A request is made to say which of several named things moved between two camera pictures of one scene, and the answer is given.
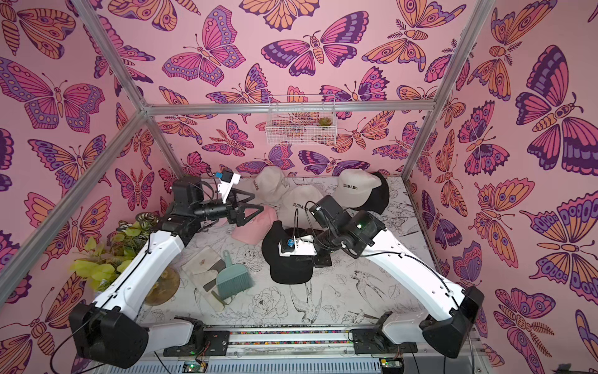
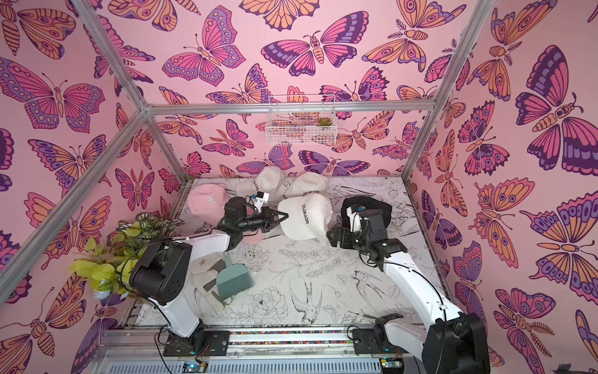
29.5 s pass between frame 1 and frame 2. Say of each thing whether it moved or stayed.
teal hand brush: stayed
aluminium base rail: stayed
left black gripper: moved
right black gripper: moved
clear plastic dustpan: stayed
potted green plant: stayed
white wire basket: stayed
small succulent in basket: stayed
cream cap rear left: stayed
